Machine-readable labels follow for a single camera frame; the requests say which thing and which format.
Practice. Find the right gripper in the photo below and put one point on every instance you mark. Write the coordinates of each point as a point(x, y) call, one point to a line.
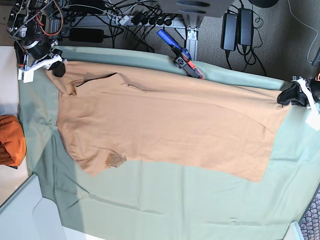
point(53, 61)

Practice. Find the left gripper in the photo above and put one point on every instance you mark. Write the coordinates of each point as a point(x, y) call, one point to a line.
point(310, 89)

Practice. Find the tan orange T-shirt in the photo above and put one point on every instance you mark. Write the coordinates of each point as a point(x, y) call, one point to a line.
point(110, 114)

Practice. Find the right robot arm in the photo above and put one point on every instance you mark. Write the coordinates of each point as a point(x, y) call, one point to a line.
point(35, 27)

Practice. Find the black power brick left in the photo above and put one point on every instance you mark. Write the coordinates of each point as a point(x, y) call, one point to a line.
point(86, 35)

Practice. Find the dark orange folded garment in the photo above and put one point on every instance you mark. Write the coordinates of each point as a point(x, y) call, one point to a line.
point(12, 141)

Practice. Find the black power adapter pair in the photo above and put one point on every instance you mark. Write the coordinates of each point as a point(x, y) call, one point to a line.
point(237, 29)

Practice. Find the blue clamp at middle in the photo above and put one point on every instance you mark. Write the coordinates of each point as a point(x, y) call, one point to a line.
point(182, 58)

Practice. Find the purple patterned mat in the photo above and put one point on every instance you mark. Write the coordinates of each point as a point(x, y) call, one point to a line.
point(310, 221)

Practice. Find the white power strip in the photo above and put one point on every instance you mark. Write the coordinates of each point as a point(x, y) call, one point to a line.
point(162, 21)

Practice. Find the grey plastic bin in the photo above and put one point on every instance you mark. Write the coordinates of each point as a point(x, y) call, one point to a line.
point(27, 215)

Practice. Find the light green table cloth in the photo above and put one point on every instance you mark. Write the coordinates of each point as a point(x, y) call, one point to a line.
point(164, 201)

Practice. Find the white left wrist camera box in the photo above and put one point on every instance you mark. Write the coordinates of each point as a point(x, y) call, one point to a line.
point(313, 119)

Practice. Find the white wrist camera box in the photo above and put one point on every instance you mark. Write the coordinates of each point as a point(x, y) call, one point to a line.
point(26, 76)
point(313, 119)

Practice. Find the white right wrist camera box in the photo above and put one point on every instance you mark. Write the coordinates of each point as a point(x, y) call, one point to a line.
point(26, 76)

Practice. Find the aluminium frame post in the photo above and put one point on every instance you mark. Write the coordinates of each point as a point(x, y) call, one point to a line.
point(190, 33)

